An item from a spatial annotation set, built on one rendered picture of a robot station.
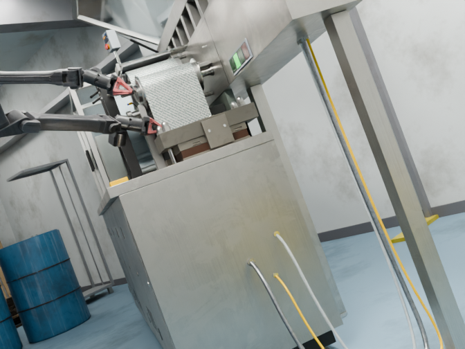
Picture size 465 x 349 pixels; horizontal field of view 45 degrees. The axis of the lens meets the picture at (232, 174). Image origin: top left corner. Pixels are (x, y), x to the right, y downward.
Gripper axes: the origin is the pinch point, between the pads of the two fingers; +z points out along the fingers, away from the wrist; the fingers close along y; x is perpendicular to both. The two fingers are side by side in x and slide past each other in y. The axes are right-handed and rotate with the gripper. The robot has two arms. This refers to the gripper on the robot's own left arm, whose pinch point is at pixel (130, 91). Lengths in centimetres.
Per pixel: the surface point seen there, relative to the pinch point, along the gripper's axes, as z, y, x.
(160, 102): 13.7, 6.0, -2.0
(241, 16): 31, 53, 24
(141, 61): -1.2, -23.6, 21.7
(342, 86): 136, -155, 101
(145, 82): 5.1, 5.9, 3.9
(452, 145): 206, -103, 68
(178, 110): 21.4, 5.5, -2.5
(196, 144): 32.0, 21.7, -17.2
